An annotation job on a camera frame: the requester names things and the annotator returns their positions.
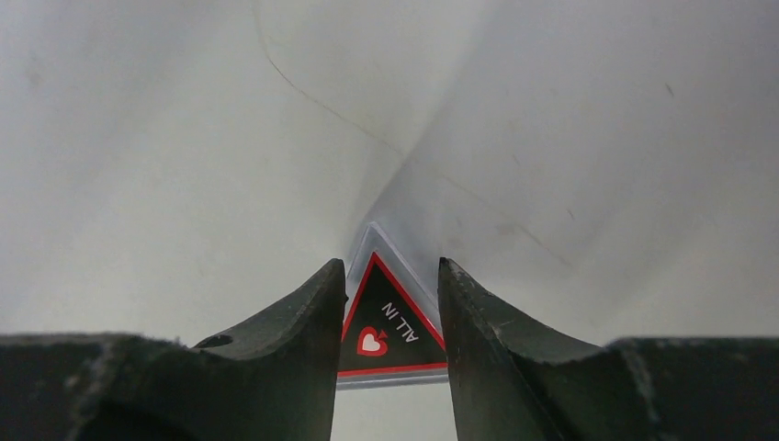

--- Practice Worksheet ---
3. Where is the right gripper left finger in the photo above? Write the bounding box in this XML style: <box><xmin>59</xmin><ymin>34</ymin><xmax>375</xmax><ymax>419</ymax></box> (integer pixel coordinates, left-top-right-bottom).
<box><xmin>1</xmin><ymin>258</ymin><xmax>346</xmax><ymax>440</ymax></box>

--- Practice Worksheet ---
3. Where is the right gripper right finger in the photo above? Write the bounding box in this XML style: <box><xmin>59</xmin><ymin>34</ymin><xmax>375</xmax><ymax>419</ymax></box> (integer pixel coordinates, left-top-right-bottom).
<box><xmin>437</xmin><ymin>258</ymin><xmax>778</xmax><ymax>440</ymax></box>

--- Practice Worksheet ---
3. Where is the all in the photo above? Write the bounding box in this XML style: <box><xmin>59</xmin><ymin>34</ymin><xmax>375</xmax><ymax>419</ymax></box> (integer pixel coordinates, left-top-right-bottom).
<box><xmin>337</xmin><ymin>222</ymin><xmax>448</xmax><ymax>390</ymax></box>

